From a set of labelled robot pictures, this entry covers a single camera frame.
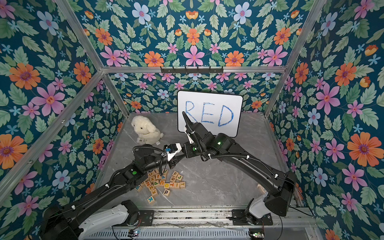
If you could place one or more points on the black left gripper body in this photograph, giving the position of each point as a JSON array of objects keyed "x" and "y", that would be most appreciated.
[{"x": 158, "y": 160}]

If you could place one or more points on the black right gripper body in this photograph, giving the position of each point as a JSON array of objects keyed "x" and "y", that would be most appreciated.
[{"x": 195, "y": 130}]

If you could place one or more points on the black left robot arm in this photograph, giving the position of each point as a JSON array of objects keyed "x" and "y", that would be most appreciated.
[{"x": 83, "y": 217}]

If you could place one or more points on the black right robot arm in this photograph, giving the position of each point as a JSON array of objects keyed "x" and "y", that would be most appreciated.
[{"x": 279, "y": 186}]

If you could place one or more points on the wooden J letter block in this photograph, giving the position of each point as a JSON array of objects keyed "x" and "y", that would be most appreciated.
[{"x": 179, "y": 178}]

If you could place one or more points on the wooden P letter block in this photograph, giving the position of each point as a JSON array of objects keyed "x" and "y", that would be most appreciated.
[{"x": 166, "y": 192}]

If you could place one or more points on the wooden K letter block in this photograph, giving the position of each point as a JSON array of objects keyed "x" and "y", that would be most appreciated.
[{"x": 151, "y": 200}]

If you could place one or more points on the white plush dog toy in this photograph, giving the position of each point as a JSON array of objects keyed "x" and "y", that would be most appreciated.
[{"x": 148, "y": 133}]

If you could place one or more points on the whiteboard with RED written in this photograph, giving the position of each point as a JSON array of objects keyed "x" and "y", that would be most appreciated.
[{"x": 219, "y": 113}]

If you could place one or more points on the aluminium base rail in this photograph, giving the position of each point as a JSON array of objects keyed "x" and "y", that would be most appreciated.
[{"x": 214, "y": 223}]

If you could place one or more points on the black hook rail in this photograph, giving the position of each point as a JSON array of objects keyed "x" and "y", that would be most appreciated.
[{"x": 191, "y": 70}]

